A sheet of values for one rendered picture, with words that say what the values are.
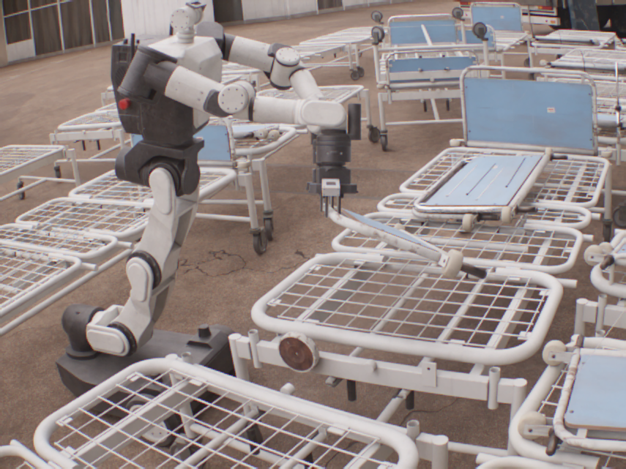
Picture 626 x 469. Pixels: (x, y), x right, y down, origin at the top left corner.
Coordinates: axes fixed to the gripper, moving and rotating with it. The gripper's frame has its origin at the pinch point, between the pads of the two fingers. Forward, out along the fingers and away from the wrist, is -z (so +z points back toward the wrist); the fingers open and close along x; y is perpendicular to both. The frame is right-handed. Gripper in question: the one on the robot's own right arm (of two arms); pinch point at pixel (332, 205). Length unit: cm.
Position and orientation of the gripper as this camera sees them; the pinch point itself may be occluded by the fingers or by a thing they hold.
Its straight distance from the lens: 188.8
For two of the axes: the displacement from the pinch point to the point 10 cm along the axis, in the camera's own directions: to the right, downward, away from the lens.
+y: -0.5, -0.7, 10.0
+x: 10.0, 0.1, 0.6
